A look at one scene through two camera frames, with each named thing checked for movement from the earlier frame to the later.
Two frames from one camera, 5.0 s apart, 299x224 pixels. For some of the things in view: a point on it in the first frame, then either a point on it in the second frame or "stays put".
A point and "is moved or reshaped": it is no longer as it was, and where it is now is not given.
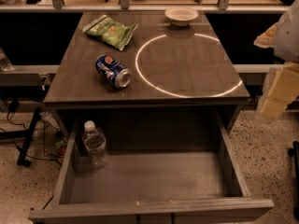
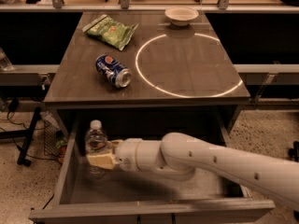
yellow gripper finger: (267, 38) -> (126, 153)
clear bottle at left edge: (6, 65) stays put
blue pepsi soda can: (114, 72) stays put
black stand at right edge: (294, 152) stays put
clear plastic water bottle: (94, 141) is moved or reshaped
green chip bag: (110, 32) stays put
